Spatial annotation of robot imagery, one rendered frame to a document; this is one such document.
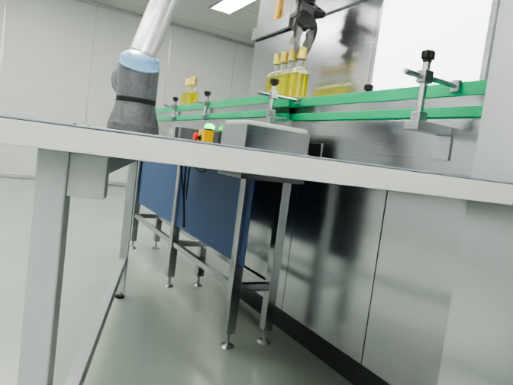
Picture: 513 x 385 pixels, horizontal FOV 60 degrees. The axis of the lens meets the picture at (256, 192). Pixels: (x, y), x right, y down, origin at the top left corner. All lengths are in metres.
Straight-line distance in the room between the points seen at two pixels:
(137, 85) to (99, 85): 6.07
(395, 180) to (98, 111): 6.86
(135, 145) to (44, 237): 0.18
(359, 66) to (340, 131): 0.35
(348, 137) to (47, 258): 0.91
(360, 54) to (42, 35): 6.18
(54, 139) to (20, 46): 6.77
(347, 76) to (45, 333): 1.31
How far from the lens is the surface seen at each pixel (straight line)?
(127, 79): 1.35
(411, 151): 1.15
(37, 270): 0.68
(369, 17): 1.67
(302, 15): 1.74
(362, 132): 1.28
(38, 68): 7.34
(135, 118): 1.32
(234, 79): 8.13
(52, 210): 0.65
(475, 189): 0.75
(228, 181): 1.80
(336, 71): 1.73
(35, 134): 0.61
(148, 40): 1.52
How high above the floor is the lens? 0.74
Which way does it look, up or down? 5 degrees down
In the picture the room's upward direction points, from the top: 7 degrees clockwise
